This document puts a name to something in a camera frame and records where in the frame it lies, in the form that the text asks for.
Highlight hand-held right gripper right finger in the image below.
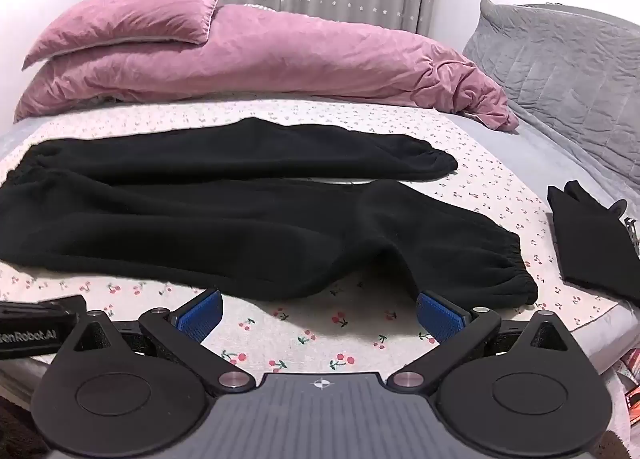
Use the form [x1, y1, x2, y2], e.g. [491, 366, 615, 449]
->
[387, 290, 577, 397]

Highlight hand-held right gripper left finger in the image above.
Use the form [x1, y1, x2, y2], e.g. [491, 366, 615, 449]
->
[61, 288, 253, 397]

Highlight black pants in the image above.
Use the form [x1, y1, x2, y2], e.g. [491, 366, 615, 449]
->
[0, 118, 539, 309]

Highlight cherry-print bed cover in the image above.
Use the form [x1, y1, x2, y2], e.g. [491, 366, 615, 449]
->
[0, 98, 621, 377]

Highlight folded black cloth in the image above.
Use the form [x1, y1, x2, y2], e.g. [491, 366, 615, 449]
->
[546, 180, 640, 307]

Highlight red printed packet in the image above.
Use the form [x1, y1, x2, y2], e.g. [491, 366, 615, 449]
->
[612, 346, 640, 432]

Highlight large pink pillow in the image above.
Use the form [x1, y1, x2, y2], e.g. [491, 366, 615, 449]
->
[13, 3, 521, 132]

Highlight grey textured pillow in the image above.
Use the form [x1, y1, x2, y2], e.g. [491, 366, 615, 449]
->
[462, 0, 640, 190]

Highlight metal frame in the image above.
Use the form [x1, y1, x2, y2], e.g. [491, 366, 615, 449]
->
[624, 218, 640, 256]

